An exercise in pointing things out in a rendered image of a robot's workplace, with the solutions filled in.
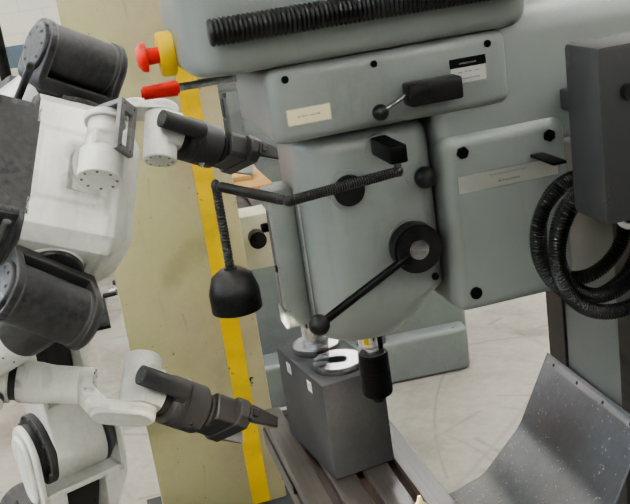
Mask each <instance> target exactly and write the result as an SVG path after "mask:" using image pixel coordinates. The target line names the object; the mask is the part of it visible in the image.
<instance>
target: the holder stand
mask: <svg viewBox="0 0 630 504"><path fill-rule="evenodd" d="M359 352H360V351H358V350H357V349H355V348H354V347H353V346H351V345H350V344H348V343H347V342H346V341H344V340H337V339H332V338H328V342H327V343H326V344H324V345H322V346H319V347H306V346H305V345H304V344H303V338H302V337H300V338H298V339H297V340H295V341H294V342H293V343H292V344H288V345H285V346H282V347H278V348H277V353H278V359H279V365H280V371H281V377H282V383H283V390H284V396H285V402H286V408H287V414H288V420H289V426H290V432H291V434H292V435H293V436H294V437H295V438H296V439H297V440H298V441H299V442H300V443H301V444H302V445H303V446H304V447H305V448H306V449H307V450H308V451H309V453H310V454H311V455H312V456H313V457H314V458H315V459H316V460H317V461H318V462H319V463H320V464H321V465H322V466H323V467H324V468H325V469H326V470H327V471H328V472H329V473H330V474H331V475H332V476H333V477H334V478H335V479H340V478H343V477H346V476H349V475H352V474H354V473H357V472H360V471H363V470H366V469H369V468H371V467H374V466H377V465H380V464H383V463H386V462H388V461H391V460H393V459H394V455H393V447H392V440H391V432H390V425H389V417H388V409H387V402H386V400H385V401H383V402H379V403H375V402H373V401H372V400H371V399H369V398H366V397H365V396H364V395H363V391H362V384H361V376H360V369H359V362H358V353H359Z"/></svg>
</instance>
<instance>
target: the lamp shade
mask: <svg viewBox="0 0 630 504"><path fill-rule="evenodd" d="M209 299H210V305H211V310H212V314H213V315H214V316H215V317H218V318H237V317H242V316H246V315H249V314H252V313H254V312H256V311H258V310H259V309H260V308H261V307H262V299H261V293H260V287H259V284H258V283H257V281H256V279H255V277H254V275H253V273H252V271H251V270H249V269H246V268H244V267H242V266H239V265H234V268H231V269H226V267H224V268H221V269H220V270H219V271H218V272H217V273H216V274H215V275H213V276H212V278H211V283H210V289H209Z"/></svg>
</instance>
